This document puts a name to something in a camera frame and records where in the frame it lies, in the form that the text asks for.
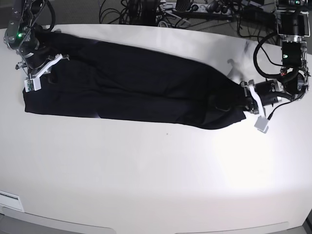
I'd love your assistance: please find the black T-shirt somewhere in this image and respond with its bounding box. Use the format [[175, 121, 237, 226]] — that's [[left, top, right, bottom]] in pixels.
[[23, 32, 246, 130]]

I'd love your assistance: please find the white label plate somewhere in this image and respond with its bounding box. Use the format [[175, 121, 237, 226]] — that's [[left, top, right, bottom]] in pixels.
[[0, 191, 24, 212]]

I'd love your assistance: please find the white power strip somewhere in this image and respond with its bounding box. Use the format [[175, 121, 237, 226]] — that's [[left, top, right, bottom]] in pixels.
[[190, 1, 230, 15]]

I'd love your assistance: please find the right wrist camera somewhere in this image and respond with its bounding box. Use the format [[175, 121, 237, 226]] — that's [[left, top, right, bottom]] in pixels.
[[24, 78, 41, 92]]

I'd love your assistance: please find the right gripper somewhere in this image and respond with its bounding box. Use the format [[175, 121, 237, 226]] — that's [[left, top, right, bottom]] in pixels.
[[14, 43, 71, 84]]

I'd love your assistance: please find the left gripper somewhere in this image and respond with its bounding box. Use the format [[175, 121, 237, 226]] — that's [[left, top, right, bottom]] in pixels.
[[209, 80, 284, 114]]

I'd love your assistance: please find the black equipment box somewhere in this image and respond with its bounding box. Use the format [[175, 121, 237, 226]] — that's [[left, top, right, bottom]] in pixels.
[[240, 5, 275, 27]]

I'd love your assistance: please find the black cable bundle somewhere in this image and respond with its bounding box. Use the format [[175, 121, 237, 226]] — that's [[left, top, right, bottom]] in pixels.
[[235, 7, 278, 49]]

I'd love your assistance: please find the black pedestal column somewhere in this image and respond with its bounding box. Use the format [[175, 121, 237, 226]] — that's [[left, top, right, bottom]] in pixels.
[[129, 0, 160, 26]]

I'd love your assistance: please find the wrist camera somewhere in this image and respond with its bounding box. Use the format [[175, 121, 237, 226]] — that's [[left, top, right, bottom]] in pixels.
[[254, 116, 269, 134], [24, 78, 41, 92]]

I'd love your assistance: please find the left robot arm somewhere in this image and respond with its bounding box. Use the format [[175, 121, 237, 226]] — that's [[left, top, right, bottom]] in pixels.
[[206, 0, 311, 106]]

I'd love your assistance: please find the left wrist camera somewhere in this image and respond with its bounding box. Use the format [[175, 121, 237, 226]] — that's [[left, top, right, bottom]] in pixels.
[[254, 116, 269, 134]]

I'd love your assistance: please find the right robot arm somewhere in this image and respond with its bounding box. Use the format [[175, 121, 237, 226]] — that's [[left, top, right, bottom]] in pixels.
[[3, 0, 69, 92]]

